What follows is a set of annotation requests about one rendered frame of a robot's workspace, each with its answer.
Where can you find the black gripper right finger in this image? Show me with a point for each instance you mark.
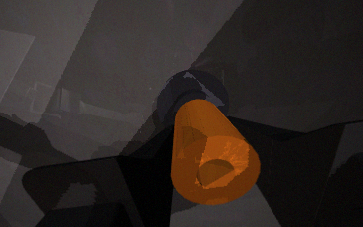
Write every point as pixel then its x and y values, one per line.
pixel 300 172

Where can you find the orange knob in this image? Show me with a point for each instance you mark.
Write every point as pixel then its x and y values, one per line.
pixel 211 161

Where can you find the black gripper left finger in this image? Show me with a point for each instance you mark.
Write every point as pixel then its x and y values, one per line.
pixel 141 182

